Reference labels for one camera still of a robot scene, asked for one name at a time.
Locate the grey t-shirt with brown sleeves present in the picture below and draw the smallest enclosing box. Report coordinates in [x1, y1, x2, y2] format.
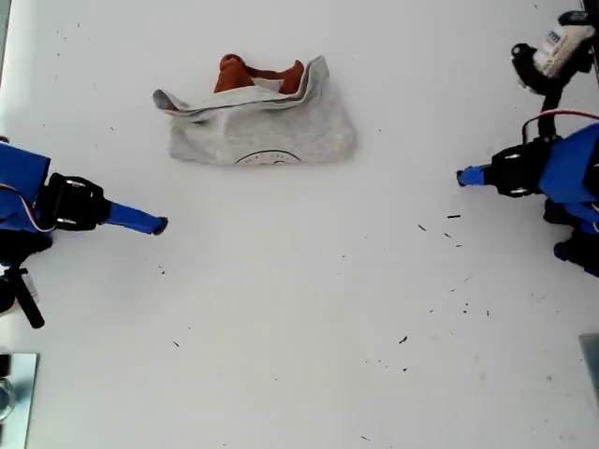
[152, 53, 359, 167]

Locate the black camera stalk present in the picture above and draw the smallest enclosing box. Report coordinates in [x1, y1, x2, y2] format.
[11, 267, 46, 329]
[537, 86, 565, 139]

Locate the white and black camera box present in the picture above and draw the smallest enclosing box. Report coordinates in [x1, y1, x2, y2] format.
[510, 8, 598, 93]

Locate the steel post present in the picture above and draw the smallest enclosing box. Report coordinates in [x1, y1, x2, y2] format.
[0, 352, 40, 449]

